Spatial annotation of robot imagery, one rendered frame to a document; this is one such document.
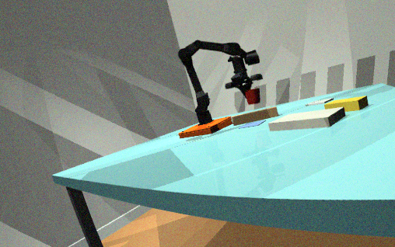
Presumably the tan wooden bar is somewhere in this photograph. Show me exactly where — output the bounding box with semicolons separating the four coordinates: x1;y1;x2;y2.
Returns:
232;107;278;126

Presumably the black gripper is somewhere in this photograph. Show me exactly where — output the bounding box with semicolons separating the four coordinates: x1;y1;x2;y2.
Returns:
225;66;263;98

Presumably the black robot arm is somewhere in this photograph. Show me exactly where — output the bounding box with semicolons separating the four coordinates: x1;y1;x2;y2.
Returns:
178;40;260;126

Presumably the yellow flat block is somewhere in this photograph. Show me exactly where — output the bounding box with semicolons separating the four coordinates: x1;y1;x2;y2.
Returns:
324;96;368;112

